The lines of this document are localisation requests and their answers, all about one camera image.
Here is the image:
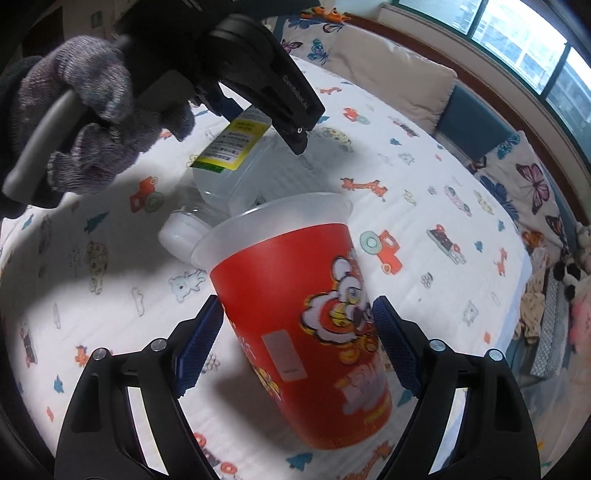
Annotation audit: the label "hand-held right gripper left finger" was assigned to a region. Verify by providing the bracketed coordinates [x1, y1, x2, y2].
[54, 295, 225, 480]

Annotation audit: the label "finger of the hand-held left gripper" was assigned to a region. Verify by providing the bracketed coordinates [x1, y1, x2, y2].
[202, 85, 246, 117]
[205, 14, 325, 155]

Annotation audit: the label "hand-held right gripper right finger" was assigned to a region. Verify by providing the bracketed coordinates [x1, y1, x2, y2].
[373, 295, 541, 480]

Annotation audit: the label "clear bottle with yellow label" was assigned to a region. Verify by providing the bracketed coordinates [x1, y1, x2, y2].
[158, 105, 308, 264]

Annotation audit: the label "red printed plastic cup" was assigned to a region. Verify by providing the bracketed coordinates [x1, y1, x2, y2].
[190, 193, 393, 450]

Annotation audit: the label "person's left forearm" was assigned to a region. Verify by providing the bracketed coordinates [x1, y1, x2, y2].
[0, 55, 42, 153]

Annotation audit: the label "person's left hand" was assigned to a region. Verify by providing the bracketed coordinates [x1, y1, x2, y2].
[16, 36, 195, 195]

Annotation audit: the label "small butterfly print pillow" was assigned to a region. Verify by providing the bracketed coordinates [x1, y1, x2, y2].
[272, 18, 345, 70]

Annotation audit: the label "orange toy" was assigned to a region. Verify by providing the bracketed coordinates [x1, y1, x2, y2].
[300, 7, 352, 24]

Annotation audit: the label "white cushion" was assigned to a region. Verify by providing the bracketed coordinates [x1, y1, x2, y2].
[323, 23, 458, 137]

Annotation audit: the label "beige patterned clothes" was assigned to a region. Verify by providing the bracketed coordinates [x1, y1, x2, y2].
[519, 265, 552, 344]

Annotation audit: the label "grey patterned cloth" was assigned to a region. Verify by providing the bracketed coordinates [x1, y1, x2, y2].
[531, 277, 571, 379]

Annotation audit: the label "pink plush toy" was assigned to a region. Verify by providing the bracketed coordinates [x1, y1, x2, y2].
[570, 295, 591, 342]

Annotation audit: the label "black and white cow plush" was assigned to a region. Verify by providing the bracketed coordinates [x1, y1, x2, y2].
[551, 222, 591, 296]

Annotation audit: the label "blue backrest cushion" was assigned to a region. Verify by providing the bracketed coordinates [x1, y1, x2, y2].
[436, 83, 518, 164]

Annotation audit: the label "green framed window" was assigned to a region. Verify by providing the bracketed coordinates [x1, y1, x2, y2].
[379, 0, 591, 162]

